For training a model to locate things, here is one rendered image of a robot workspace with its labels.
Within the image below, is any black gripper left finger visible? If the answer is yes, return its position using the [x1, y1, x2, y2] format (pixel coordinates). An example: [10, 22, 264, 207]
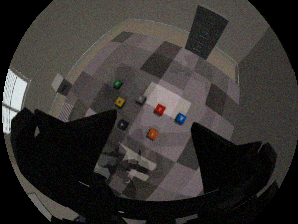
[33, 108, 117, 185]

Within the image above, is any red block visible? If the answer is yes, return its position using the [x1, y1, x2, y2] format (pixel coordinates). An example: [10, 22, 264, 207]
[156, 104, 165, 115]

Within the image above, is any small green block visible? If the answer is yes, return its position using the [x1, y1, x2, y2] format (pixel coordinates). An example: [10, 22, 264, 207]
[112, 79, 122, 89]

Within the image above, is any blue block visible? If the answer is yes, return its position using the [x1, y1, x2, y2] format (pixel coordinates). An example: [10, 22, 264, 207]
[176, 112, 186, 125]

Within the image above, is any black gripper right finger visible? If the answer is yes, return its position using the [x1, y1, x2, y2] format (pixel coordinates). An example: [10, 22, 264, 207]
[190, 123, 262, 194]

